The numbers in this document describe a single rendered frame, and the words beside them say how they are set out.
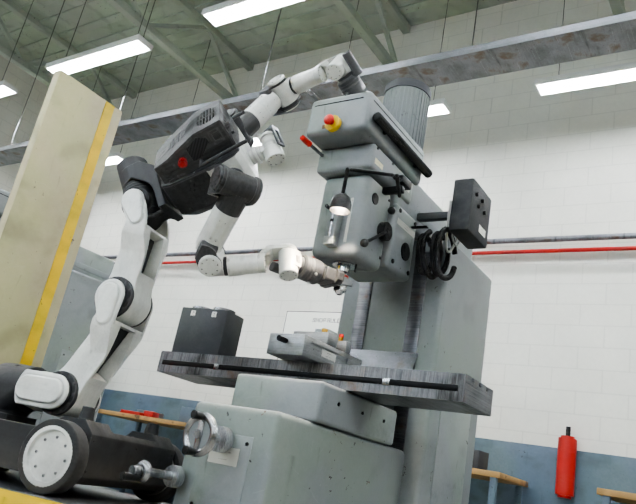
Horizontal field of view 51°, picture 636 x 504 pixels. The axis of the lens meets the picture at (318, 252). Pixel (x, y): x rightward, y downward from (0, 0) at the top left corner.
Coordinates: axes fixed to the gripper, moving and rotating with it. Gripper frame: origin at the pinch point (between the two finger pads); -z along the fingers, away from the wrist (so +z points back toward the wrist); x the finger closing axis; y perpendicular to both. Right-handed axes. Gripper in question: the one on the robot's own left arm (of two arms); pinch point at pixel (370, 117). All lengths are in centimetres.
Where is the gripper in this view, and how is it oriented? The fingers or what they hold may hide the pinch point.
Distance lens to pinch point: 265.8
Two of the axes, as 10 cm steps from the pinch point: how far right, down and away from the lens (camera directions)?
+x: 6.5, -1.3, -7.5
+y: 5.3, -6.3, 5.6
